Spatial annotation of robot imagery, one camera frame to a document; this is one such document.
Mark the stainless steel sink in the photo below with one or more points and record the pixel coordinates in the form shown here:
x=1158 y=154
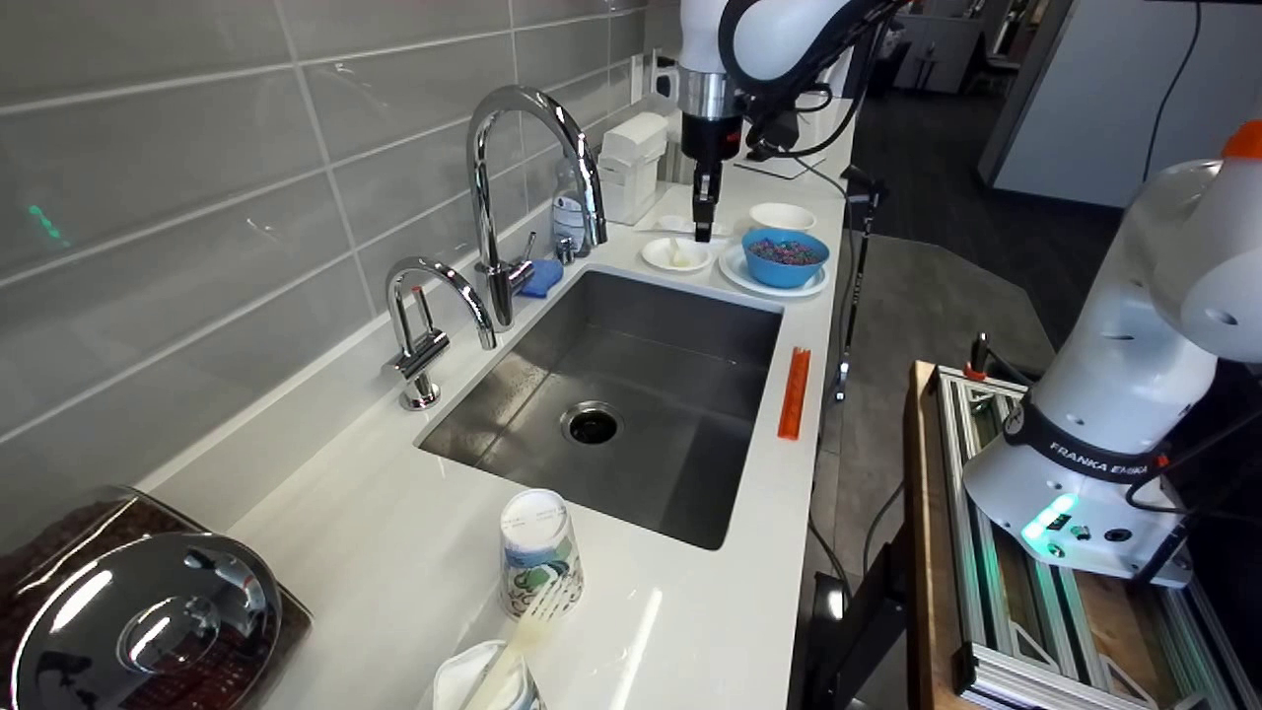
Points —
x=644 y=380

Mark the plain white cup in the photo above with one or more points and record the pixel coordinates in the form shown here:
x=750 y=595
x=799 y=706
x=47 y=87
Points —
x=782 y=215

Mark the orange strip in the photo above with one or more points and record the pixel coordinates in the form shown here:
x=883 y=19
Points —
x=796 y=393

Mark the tall chrome faucet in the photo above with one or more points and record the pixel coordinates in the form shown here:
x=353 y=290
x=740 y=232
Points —
x=491 y=200

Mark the white plate under bowl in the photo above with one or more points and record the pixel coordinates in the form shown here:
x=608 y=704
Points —
x=734 y=272

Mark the small chrome faucet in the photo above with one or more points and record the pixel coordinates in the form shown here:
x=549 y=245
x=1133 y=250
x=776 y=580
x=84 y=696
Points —
x=420 y=338

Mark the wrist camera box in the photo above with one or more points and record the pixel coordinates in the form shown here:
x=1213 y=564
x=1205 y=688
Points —
x=776 y=137

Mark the blue bowl of coloured beads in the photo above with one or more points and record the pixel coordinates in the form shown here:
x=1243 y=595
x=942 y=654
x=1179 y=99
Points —
x=786 y=257

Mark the white plastic bowl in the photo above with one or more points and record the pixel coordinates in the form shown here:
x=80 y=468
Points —
x=674 y=257

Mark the black camera stand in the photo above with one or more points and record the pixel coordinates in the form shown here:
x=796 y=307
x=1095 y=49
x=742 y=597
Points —
x=858 y=262

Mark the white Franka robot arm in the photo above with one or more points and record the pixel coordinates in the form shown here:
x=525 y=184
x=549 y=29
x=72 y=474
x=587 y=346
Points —
x=1117 y=380

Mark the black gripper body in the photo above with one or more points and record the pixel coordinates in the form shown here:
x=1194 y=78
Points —
x=712 y=145

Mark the white cabinet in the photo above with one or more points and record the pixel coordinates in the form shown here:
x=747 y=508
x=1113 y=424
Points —
x=1130 y=91

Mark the wooden board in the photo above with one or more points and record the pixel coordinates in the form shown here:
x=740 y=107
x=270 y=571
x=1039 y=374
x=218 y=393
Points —
x=930 y=555

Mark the aluminium frame base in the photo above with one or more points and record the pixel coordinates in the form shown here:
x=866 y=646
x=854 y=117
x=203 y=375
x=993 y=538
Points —
x=1051 y=618

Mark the white wall outlet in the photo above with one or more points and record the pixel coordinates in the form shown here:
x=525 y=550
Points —
x=663 y=81

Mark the blue sponge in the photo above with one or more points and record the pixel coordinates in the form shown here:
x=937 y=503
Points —
x=540 y=276

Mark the dark glossy pot lid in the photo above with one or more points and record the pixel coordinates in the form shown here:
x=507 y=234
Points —
x=52 y=528

